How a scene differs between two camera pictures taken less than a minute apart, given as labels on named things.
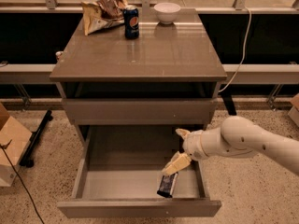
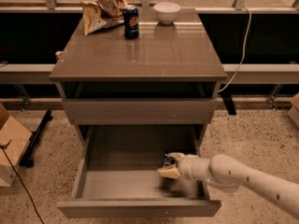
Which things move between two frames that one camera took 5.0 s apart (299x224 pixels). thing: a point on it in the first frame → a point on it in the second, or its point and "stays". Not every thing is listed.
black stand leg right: x=227 y=96 stays
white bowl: x=166 y=12 stays
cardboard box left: x=14 y=139 stays
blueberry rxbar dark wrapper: x=167 y=185 → x=168 y=160
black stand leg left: x=28 y=157 stays
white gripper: x=192 y=144 → x=186 y=166
